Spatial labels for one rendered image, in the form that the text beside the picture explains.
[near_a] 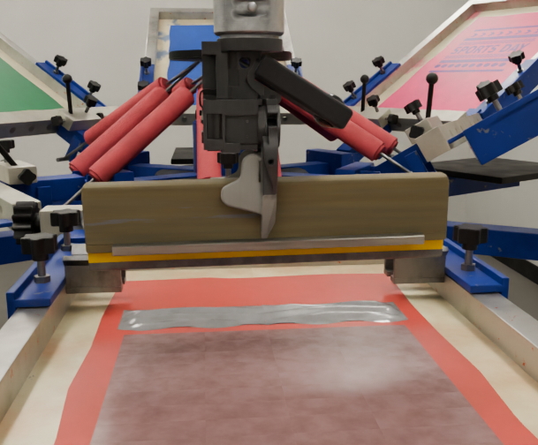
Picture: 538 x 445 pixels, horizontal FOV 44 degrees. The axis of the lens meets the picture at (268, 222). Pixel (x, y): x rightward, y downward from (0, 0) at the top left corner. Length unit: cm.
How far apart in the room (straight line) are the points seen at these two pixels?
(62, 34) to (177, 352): 446
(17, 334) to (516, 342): 53
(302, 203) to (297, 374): 19
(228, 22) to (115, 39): 435
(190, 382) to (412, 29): 471
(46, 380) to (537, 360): 49
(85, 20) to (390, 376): 456
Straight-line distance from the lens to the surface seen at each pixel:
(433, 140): 126
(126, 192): 73
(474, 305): 85
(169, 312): 86
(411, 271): 92
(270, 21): 70
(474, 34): 259
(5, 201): 126
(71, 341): 80
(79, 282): 89
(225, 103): 69
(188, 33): 290
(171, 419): 61
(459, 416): 64
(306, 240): 73
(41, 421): 64
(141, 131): 151
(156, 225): 73
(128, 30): 504
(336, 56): 510
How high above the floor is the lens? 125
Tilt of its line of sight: 12 degrees down
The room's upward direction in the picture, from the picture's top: straight up
